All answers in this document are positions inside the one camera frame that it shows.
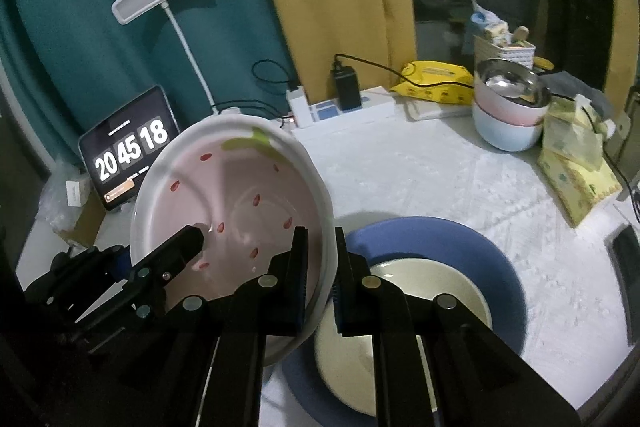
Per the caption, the pink strawberry bowl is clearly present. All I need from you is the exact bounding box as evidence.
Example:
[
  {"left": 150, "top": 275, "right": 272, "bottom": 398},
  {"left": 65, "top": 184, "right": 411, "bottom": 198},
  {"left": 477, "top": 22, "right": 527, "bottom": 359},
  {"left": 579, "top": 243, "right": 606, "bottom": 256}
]
[{"left": 130, "top": 114, "right": 335, "bottom": 367}]

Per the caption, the white power strip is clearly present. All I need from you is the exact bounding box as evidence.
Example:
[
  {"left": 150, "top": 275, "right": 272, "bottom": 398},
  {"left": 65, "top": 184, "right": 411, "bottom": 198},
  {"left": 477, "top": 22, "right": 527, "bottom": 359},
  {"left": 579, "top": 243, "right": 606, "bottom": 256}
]
[{"left": 290, "top": 87, "right": 396, "bottom": 130}]

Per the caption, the cream bowl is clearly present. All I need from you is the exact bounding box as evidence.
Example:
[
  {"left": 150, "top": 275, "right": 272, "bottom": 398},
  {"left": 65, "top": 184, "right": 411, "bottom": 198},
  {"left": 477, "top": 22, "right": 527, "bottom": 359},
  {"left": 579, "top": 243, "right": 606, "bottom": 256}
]
[{"left": 314, "top": 258, "right": 493, "bottom": 418}]

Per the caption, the looped black cable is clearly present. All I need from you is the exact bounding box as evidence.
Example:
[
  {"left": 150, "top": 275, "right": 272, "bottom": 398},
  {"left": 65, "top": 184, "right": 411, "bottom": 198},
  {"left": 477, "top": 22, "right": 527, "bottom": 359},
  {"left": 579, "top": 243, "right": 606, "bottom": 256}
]
[{"left": 212, "top": 59, "right": 301, "bottom": 120}]

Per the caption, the clear plastic bag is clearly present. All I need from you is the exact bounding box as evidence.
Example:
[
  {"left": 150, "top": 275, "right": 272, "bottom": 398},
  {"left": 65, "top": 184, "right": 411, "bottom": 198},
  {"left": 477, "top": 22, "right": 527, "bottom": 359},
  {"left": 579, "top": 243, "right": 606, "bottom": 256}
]
[{"left": 37, "top": 157, "right": 91, "bottom": 228}]

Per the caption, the white quilted table cover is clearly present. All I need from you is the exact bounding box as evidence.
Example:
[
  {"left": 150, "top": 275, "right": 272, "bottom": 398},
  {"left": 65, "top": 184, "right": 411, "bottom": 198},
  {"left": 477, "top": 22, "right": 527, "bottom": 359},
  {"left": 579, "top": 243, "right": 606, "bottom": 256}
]
[{"left": 15, "top": 99, "right": 640, "bottom": 427}]

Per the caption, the large blue bowl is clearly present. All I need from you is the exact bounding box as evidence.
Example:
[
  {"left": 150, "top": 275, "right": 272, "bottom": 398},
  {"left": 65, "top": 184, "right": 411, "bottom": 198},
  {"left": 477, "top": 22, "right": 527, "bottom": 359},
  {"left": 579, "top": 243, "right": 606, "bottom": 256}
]
[{"left": 280, "top": 217, "right": 527, "bottom": 425}]

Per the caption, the steel bowl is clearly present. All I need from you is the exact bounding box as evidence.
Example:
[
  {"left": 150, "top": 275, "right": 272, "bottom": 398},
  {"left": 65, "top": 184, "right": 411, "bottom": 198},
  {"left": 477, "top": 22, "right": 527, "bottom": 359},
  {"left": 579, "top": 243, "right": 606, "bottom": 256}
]
[{"left": 475, "top": 58, "right": 551, "bottom": 108}]

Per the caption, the grey cloth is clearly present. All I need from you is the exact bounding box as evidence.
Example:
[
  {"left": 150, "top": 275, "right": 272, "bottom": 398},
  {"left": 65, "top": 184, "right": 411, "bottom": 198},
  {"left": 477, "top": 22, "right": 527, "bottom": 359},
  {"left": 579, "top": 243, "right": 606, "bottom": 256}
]
[{"left": 540, "top": 71, "right": 621, "bottom": 118}]

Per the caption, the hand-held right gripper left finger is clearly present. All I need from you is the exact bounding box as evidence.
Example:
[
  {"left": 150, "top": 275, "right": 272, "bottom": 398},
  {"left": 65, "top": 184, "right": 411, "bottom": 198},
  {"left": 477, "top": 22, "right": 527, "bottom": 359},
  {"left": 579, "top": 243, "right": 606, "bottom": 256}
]
[{"left": 115, "top": 226, "right": 311, "bottom": 427}]

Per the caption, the white storage basket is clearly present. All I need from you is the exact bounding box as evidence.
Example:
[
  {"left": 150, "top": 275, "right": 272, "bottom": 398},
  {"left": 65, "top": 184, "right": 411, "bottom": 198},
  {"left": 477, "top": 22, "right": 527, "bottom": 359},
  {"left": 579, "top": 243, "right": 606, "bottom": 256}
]
[{"left": 472, "top": 34, "right": 537, "bottom": 64}]

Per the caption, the black phone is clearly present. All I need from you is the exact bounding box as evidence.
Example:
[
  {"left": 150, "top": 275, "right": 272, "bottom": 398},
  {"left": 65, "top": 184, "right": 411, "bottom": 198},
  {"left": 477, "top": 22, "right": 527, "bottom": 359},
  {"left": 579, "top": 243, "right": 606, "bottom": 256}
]
[{"left": 605, "top": 222, "right": 640, "bottom": 303}]

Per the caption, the white flat pack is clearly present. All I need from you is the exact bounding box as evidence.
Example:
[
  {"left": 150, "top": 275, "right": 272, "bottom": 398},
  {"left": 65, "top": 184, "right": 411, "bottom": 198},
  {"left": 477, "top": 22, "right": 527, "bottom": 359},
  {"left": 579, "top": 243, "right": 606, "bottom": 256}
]
[{"left": 402, "top": 99, "right": 476, "bottom": 122}]

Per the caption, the black charger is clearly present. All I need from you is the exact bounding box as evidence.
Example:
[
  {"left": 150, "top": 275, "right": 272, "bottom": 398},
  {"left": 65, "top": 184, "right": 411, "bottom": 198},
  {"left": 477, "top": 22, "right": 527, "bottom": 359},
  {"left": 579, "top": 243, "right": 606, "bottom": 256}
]
[{"left": 330, "top": 66, "right": 362, "bottom": 112}]

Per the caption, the pale pink bowl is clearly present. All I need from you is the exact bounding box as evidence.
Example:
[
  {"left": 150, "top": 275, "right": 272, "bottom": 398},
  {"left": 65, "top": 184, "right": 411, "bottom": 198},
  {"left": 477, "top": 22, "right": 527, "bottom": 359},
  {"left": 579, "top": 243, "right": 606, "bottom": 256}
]
[{"left": 472, "top": 79, "right": 546, "bottom": 128}]

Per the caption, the light blue bowl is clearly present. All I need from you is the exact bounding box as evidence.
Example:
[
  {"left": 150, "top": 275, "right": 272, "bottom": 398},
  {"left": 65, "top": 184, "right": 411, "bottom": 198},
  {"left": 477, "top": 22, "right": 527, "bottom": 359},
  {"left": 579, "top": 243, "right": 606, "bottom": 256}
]
[{"left": 472, "top": 104, "right": 543, "bottom": 152}]

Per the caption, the black charger cable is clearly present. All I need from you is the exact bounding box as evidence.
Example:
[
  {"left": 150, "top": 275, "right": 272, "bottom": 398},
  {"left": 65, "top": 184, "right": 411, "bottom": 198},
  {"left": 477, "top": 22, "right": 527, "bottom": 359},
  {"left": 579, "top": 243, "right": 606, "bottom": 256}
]
[{"left": 332, "top": 53, "right": 476, "bottom": 90}]

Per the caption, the yellow wipes pack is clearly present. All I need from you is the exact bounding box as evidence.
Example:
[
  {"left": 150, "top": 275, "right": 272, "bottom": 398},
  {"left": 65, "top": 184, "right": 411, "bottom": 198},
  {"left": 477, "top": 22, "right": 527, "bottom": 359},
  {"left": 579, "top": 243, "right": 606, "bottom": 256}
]
[{"left": 390, "top": 61, "right": 476, "bottom": 105}]

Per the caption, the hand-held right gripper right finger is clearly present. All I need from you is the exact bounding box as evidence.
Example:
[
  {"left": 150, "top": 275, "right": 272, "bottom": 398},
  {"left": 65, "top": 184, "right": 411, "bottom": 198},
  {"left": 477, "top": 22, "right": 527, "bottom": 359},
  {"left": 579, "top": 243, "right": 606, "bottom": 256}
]
[{"left": 334, "top": 227, "right": 583, "bottom": 427}]

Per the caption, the cardboard box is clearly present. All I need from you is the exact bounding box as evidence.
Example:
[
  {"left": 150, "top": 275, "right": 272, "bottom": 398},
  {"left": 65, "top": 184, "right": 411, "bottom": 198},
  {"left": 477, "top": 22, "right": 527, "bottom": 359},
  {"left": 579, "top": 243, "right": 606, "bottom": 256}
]
[{"left": 52, "top": 192, "right": 108, "bottom": 248}]

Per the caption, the white charger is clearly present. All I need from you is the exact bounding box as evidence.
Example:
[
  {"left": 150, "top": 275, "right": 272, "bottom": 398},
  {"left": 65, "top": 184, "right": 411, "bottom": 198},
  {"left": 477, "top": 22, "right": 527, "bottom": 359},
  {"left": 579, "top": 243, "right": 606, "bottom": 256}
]
[{"left": 286, "top": 86, "right": 313, "bottom": 128}]

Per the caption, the yellow tissue pack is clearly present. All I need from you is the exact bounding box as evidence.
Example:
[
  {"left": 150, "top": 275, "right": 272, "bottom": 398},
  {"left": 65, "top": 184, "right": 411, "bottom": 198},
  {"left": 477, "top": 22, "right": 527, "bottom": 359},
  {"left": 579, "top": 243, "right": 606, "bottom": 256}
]
[
  {"left": 537, "top": 149, "right": 622, "bottom": 229},
  {"left": 542, "top": 94, "right": 618, "bottom": 172}
]

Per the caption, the blue and white packet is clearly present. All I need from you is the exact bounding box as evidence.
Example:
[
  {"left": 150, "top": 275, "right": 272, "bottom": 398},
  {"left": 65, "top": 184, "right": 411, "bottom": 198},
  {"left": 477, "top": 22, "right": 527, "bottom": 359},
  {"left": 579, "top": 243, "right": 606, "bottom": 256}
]
[{"left": 469, "top": 0, "right": 510, "bottom": 42}]

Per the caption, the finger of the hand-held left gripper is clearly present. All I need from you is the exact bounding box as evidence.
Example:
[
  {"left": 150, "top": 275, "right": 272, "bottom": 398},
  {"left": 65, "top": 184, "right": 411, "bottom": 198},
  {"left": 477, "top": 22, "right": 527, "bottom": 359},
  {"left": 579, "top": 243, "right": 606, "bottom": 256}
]
[
  {"left": 49, "top": 246, "right": 133, "bottom": 294},
  {"left": 125, "top": 225, "right": 206, "bottom": 313}
]

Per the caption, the tablet with clock display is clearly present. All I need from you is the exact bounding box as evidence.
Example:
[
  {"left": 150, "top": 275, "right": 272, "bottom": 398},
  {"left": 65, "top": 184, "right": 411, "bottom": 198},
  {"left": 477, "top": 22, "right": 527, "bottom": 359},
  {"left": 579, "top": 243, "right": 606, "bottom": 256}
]
[{"left": 78, "top": 86, "right": 181, "bottom": 212}]

